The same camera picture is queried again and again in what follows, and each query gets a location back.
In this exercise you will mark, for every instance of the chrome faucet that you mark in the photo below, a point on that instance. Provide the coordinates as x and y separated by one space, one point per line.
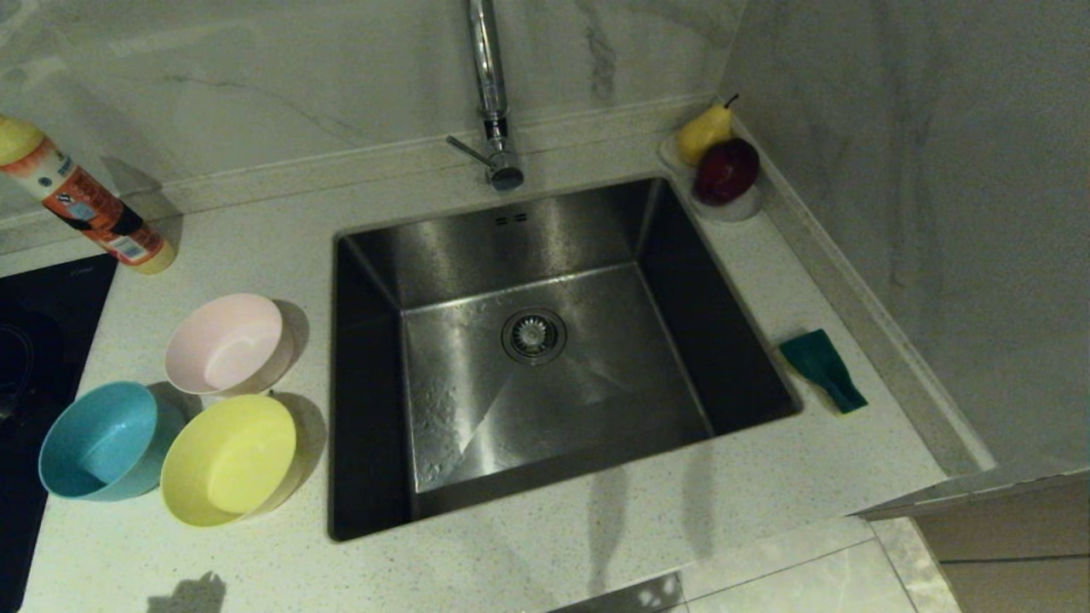
487 77

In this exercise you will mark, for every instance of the pink plastic bowl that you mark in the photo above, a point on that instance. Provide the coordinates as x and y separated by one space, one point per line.
226 345

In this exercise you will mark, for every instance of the black induction cooktop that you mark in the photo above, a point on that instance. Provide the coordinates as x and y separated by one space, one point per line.
43 340

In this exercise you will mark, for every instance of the orange label dish soap bottle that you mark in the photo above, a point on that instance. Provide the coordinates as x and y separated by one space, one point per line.
94 213

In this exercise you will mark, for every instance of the round metal drain strainer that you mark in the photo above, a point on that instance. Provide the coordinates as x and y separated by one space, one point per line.
534 335

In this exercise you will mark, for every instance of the blue plastic bowl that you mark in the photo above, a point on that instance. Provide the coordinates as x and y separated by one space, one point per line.
98 443

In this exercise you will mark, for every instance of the green and yellow sponge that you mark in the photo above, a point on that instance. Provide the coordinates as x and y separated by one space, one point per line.
822 366

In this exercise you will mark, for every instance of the small white dish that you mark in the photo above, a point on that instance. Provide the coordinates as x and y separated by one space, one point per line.
737 210

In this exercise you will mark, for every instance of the dark red apple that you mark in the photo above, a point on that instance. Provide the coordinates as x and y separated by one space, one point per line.
726 170

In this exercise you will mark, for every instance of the stainless steel sink basin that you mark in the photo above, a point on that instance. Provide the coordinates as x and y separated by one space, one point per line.
596 409

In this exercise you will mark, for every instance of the yellow pear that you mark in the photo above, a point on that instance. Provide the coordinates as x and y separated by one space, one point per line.
702 136

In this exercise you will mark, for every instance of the yellow plastic bowl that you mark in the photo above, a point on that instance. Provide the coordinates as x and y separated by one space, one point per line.
230 460

